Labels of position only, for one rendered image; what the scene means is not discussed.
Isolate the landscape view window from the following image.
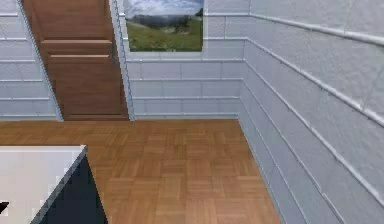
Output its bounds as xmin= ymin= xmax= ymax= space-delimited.
xmin=123 ymin=0 xmax=205 ymax=53

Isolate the brown wooden room door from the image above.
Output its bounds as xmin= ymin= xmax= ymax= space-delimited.
xmin=20 ymin=0 xmax=130 ymax=122

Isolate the white top dark counter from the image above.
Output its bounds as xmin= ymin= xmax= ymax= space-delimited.
xmin=0 ymin=144 xmax=109 ymax=224

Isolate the grey door handle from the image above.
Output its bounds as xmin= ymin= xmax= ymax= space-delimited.
xmin=111 ymin=43 xmax=119 ymax=68

